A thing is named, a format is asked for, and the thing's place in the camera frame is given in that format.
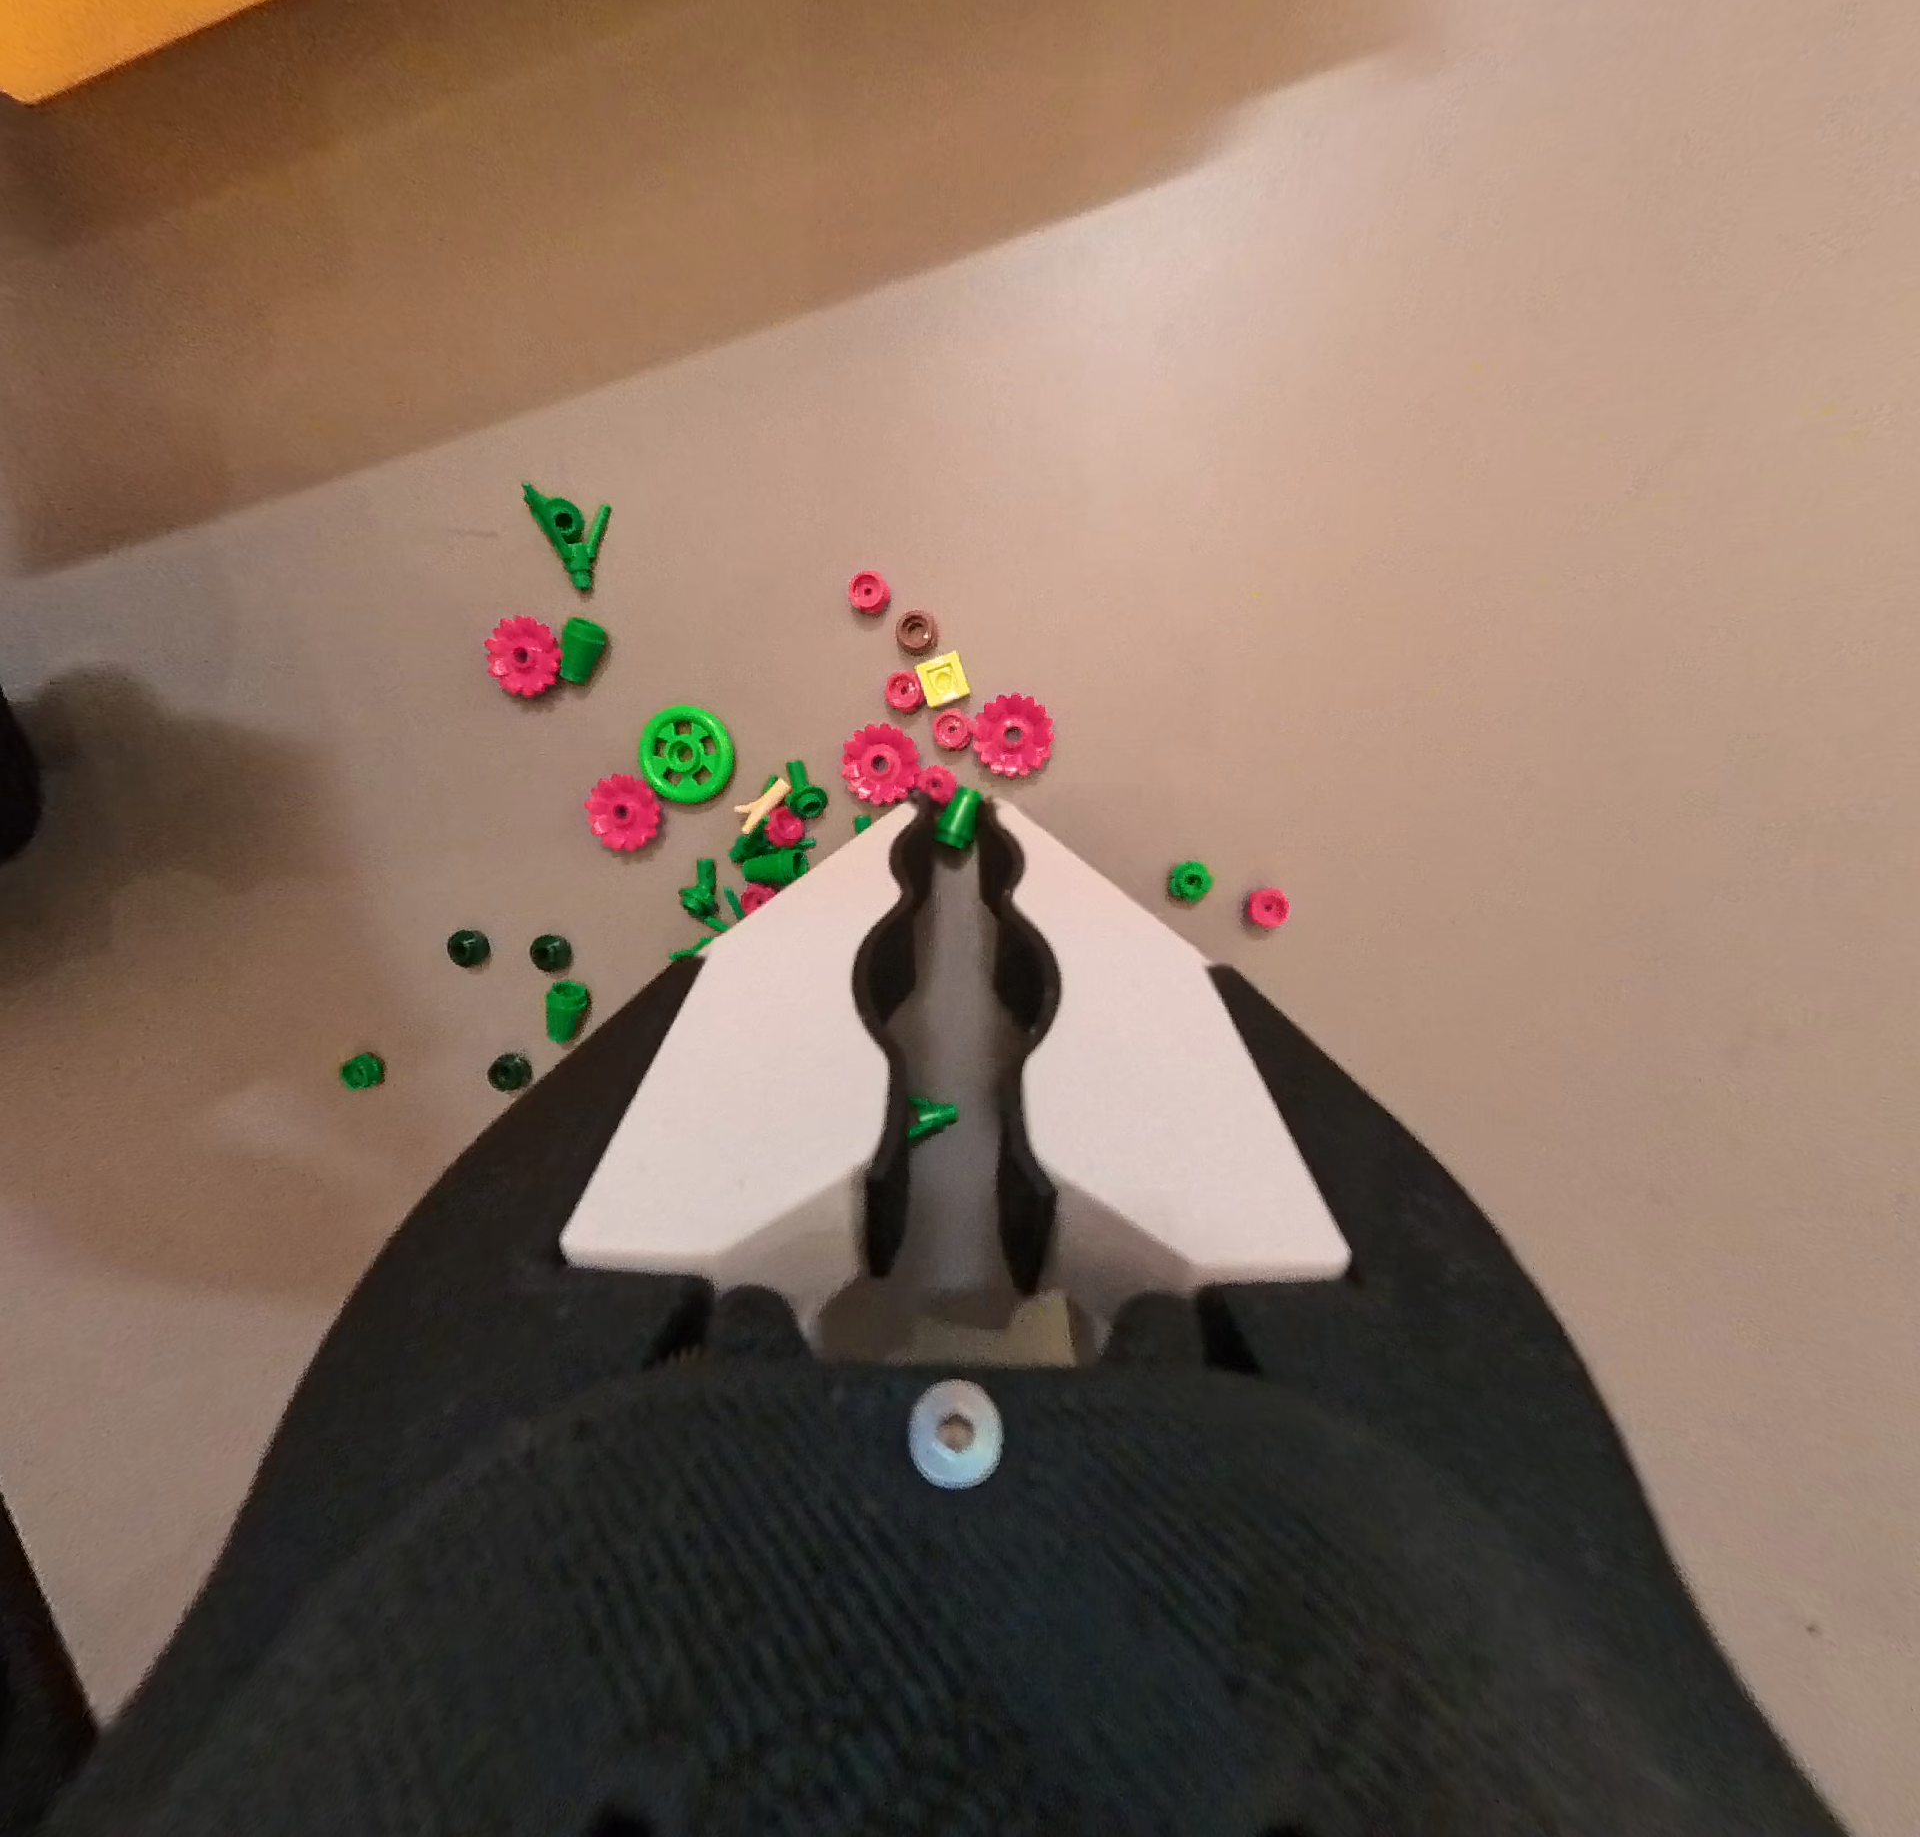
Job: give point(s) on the small toy pieces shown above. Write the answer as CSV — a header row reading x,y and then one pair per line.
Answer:
x,y
857,751

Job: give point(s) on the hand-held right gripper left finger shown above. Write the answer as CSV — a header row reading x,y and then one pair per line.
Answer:
x,y
750,1101

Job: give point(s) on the green cone brick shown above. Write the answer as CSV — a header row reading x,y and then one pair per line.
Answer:
x,y
961,821

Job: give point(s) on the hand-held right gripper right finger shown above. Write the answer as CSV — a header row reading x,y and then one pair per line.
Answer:
x,y
1171,1117

